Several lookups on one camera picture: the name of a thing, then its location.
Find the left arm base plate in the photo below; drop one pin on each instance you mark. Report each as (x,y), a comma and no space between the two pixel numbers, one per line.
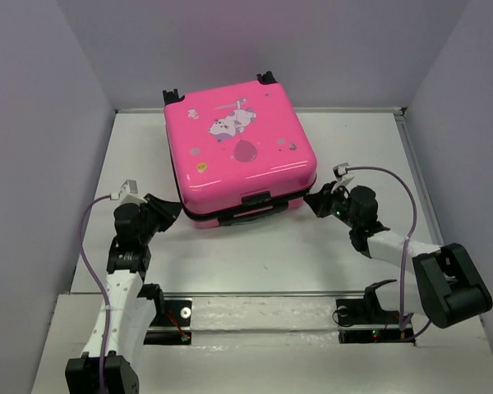
(173,327)

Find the pink hard-shell suitcase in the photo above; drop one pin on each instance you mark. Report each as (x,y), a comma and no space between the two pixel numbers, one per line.
(239,152)

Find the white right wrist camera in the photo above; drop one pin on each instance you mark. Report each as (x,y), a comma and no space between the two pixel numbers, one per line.
(342,176)

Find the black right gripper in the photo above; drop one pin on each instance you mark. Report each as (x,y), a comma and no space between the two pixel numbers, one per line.
(319,201)

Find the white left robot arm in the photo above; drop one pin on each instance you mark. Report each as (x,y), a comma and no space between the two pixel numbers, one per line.
(107,363)

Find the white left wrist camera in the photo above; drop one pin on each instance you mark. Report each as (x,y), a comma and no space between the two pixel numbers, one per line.
(127,194)

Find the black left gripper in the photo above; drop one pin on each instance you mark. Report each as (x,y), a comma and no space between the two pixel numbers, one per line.
(167,211)

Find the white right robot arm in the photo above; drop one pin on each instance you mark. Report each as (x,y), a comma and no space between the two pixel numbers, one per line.
(448,290)

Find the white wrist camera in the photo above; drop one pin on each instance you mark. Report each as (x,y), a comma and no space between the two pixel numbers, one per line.
(127,194)
(342,176)

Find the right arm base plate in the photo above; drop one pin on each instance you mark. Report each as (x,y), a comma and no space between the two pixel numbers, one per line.
(362,319)

